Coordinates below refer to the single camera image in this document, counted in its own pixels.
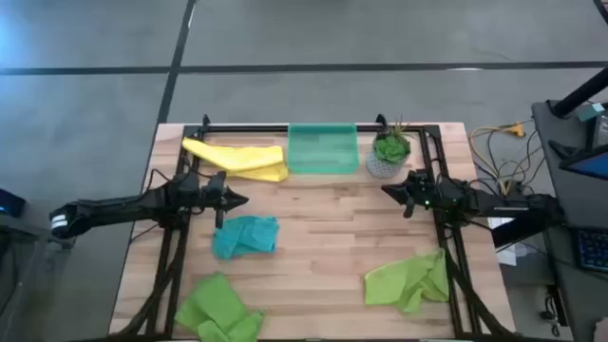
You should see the laptop with blue screen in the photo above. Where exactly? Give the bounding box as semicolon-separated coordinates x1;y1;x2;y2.
559;142;608;181

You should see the teal microfiber towel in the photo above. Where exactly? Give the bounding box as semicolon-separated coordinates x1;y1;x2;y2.
211;215;280;261

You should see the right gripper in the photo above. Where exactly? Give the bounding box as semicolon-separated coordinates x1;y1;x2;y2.
381;169;441;219

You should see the yellow microfiber towel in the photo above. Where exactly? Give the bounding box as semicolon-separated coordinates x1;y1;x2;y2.
181;136;290;183

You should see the small teal box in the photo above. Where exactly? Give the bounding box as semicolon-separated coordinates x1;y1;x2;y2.
577;103;606;123

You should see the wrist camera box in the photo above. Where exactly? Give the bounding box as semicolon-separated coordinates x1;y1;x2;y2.
427;176;456;201
176;171;203;197

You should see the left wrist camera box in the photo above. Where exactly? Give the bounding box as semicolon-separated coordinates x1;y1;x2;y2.
176;171;203;197

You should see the green succulent plant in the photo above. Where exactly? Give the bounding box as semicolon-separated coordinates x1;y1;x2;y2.
372;115;413;166

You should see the black floor cable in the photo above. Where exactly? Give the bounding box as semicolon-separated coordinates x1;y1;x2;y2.
474;128;547;196

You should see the yellow floor cable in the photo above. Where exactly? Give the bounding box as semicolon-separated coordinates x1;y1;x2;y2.
468;121;527;165

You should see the white triangle-patterned plant pot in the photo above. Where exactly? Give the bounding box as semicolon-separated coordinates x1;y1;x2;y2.
365;142;410;181

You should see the black keyboard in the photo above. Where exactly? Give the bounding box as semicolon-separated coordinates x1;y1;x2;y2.
575;227;608;274

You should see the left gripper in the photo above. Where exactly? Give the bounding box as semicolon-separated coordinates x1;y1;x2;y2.
178;171;250;230

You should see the grey side table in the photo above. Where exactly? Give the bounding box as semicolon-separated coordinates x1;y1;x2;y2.
0;212;77;342

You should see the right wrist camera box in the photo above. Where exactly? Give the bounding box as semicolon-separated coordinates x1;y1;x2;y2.
427;176;456;201

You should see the black device with blue light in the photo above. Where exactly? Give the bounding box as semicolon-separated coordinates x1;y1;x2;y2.
0;188;28;219

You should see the black metal beam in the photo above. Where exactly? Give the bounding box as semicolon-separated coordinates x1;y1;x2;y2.
491;211;566;249

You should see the black metal table frame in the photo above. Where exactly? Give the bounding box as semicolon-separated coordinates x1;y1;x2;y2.
109;112;519;342

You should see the white paper sheet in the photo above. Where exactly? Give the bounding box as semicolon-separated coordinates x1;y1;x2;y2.
488;216;528;267

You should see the black round pole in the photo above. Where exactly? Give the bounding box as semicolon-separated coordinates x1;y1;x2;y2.
550;66;608;119

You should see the translucent green plastic bin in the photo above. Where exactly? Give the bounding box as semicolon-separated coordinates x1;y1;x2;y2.
286;123;360;176

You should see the grey desk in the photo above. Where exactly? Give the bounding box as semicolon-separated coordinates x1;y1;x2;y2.
530;99;608;342

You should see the lime green microfiber towel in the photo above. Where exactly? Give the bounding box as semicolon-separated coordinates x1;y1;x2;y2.
364;248;450;314
173;271;265;342

